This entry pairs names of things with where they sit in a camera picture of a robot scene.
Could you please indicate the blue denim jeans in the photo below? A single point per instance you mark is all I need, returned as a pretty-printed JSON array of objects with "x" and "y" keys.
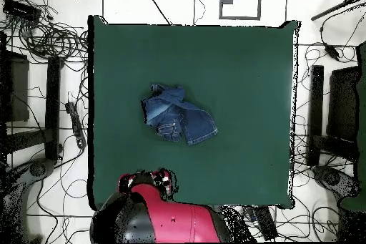
[{"x": 171, "y": 112}]

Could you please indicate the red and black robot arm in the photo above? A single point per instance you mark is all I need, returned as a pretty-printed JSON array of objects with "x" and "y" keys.
[{"x": 177, "y": 218}]

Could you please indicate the dark flat panel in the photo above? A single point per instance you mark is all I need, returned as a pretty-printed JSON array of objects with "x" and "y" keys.
[
  {"x": 18, "y": 89},
  {"x": 343, "y": 103}
]

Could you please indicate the dark green table cloth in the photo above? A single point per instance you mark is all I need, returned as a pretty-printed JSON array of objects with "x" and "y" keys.
[{"x": 228, "y": 83}]

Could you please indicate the black power strip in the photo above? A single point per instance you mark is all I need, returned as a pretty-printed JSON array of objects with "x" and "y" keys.
[
  {"x": 266, "y": 222},
  {"x": 76, "y": 123}
]

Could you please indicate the long black bar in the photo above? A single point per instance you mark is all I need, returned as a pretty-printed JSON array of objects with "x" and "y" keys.
[
  {"x": 53, "y": 106},
  {"x": 316, "y": 106}
]

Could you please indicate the black power adapter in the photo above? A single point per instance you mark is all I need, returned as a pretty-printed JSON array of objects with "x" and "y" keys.
[{"x": 332, "y": 51}]

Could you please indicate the thin black rod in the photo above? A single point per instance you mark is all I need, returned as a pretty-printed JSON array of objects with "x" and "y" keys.
[{"x": 337, "y": 6}]

